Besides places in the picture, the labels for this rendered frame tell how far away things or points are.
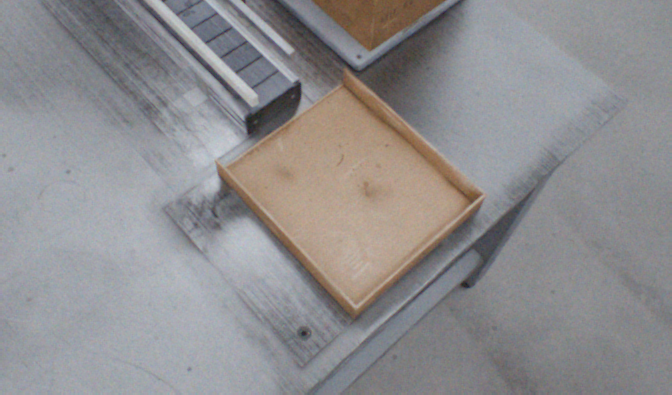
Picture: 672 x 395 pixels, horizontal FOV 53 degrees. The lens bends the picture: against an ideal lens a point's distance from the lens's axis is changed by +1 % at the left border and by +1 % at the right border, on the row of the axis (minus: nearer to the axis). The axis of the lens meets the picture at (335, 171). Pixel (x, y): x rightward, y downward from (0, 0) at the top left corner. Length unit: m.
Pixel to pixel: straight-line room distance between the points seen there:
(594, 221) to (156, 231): 1.40
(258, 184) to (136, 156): 0.19
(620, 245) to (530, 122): 1.00
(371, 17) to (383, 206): 0.30
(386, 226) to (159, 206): 0.33
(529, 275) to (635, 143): 0.59
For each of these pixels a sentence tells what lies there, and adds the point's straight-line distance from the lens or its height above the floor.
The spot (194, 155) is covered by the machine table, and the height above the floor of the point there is 0.83.
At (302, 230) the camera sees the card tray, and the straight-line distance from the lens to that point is 0.97.
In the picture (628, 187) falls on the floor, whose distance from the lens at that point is 2.19.
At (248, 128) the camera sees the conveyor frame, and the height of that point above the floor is 0.85.
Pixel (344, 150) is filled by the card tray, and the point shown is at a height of 0.83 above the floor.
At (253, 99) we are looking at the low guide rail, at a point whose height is 0.91.
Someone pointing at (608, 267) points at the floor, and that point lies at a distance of 2.04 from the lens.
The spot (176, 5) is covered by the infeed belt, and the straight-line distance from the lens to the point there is 1.17.
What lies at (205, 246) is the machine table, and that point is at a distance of 0.98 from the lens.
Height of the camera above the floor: 1.72
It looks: 60 degrees down
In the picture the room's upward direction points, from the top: 6 degrees clockwise
